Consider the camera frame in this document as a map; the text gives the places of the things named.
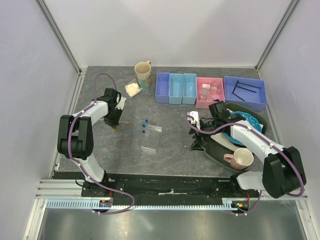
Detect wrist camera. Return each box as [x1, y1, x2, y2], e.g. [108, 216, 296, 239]
[187, 111, 201, 129]
[115, 96, 127, 110]

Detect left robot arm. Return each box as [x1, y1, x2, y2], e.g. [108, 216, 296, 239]
[57, 88, 127, 197]

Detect purple bin leftmost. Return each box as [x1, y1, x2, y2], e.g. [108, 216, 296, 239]
[155, 72, 170, 104]

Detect pink bin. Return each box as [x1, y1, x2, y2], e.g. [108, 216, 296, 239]
[195, 77, 225, 109]

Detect blue dotted plate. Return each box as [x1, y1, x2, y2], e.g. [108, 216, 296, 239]
[224, 111, 264, 147]

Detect light blue bin left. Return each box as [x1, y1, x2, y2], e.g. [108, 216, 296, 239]
[169, 73, 183, 105]

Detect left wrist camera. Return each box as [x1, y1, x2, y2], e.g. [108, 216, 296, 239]
[115, 96, 127, 110]

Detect pink mug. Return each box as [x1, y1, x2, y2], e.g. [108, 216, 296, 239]
[223, 148, 254, 171]

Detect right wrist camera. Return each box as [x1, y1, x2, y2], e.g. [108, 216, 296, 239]
[187, 111, 201, 129]

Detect large purple bin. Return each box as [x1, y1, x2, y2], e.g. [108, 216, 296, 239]
[223, 76, 268, 112]

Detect light blue bin right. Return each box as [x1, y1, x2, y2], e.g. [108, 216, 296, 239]
[182, 73, 197, 105]

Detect light blue cable duct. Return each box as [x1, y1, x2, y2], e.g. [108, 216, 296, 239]
[46, 199, 238, 211]

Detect dark green tray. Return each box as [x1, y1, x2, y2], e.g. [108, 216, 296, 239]
[205, 102, 269, 173]

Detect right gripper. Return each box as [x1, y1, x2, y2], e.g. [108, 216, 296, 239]
[189, 118, 220, 152]

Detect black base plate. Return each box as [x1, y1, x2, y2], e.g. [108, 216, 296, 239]
[53, 171, 258, 206]

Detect clear test tube rack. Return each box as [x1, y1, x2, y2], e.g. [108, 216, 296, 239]
[141, 124, 162, 153]

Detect light blue bin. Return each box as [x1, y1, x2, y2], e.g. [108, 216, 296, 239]
[169, 73, 183, 105]
[182, 73, 197, 105]

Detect beige cartoon mug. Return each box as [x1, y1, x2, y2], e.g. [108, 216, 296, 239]
[134, 60, 152, 89]

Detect glass flask with stopper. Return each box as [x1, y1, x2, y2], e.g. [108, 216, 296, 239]
[201, 81, 222, 96]

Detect bag of white powder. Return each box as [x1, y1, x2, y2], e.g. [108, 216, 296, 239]
[124, 78, 142, 99]

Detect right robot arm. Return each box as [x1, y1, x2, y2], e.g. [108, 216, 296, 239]
[184, 101, 307, 199]

